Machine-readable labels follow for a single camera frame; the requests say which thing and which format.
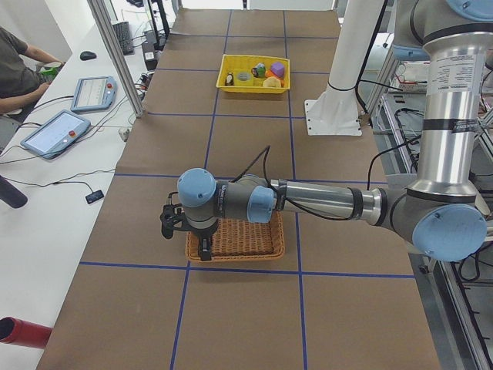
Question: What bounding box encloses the aluminium frame post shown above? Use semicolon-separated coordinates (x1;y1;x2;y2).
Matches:
87;0;144;118

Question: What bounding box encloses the yellow tape roll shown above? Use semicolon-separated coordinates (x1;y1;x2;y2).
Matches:
236;72;252;82

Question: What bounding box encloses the black cylinder handle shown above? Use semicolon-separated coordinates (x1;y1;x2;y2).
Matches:
0;177;28;209

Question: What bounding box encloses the seated person in dark shirt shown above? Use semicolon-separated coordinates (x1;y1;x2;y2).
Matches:
1;27;65;123

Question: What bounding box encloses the yellow woven basket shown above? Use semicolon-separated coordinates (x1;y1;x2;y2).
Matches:
216;54;290;94

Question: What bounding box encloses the small black device on cable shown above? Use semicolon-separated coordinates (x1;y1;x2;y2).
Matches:
85;190;105;204

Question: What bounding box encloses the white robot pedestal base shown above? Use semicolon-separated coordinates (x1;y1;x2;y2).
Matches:
304;0;385;136

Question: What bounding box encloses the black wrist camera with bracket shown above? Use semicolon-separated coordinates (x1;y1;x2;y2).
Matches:
159;191;189;240

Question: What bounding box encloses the upper teach pendant tablet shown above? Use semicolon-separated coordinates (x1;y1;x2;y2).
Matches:
71;76;117;113

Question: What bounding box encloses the black keyboard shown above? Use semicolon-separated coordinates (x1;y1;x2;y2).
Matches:
112;22;134;56

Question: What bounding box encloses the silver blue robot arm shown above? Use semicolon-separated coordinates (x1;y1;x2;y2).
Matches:
161;1;492;262

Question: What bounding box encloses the purple foam cube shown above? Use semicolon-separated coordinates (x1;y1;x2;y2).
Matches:
269;62;285;79

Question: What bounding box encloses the black computer mouse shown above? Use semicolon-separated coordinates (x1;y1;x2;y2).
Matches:
79;51;97;61

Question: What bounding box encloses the red cylinder post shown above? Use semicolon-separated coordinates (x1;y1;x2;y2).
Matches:
1;317;52;349

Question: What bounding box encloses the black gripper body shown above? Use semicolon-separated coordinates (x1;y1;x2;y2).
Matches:
183;217;218;241

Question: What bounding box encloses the tan bitten cookie toy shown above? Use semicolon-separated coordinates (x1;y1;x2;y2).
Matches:
263;76;282;89

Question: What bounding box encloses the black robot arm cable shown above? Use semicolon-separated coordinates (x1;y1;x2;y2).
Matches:
230;144;424;221

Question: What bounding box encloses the lower teach pendant tablet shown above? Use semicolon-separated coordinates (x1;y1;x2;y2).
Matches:
21;109;90;160

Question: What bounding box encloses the panda figurine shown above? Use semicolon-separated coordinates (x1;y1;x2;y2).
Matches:
224;72;234;86

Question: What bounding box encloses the green handheld object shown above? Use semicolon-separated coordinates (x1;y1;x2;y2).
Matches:
39;66;59;77

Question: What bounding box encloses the brown wicker basket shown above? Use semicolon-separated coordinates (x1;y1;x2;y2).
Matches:
185;212;285;263

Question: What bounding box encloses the teach pendant tablet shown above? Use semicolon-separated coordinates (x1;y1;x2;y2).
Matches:
21;109;90;160
71;76;117;113

